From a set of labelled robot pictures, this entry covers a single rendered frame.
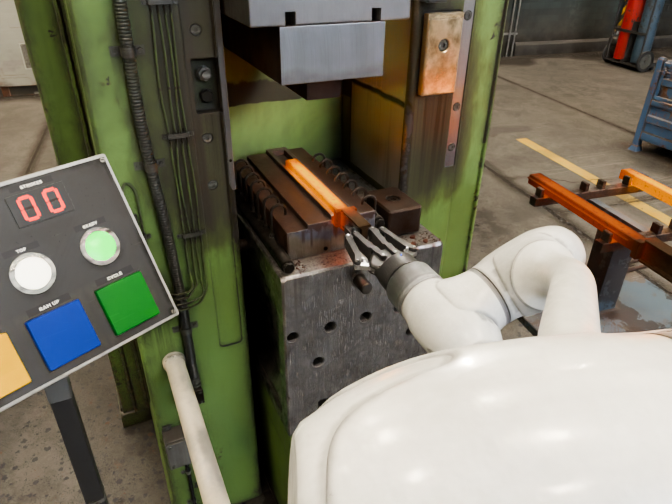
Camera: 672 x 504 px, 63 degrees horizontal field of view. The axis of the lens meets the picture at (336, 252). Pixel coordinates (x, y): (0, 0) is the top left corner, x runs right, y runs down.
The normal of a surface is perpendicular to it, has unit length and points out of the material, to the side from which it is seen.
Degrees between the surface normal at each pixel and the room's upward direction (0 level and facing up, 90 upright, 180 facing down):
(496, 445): 20
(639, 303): 0
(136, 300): 60
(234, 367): 90
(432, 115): 90
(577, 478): 31
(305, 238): 90
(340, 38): 90
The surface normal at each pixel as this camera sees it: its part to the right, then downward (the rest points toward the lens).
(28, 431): 0.01, -0.86
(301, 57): 0.42, 0.47
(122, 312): 0.67, -0.14
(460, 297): -0.22, -0.71
